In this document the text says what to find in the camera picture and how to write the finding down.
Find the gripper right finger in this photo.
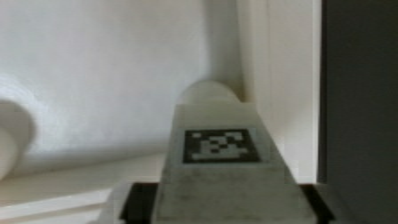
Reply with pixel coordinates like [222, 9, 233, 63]
[301, 184, 336, 224]

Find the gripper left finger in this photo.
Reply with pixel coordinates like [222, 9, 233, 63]
[119, 183, 158, 224]

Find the white leg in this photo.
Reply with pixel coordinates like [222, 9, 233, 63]
[151, 81, 317, 224]

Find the white square table top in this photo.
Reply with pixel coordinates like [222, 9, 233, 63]
[0, 0, 322, 224]

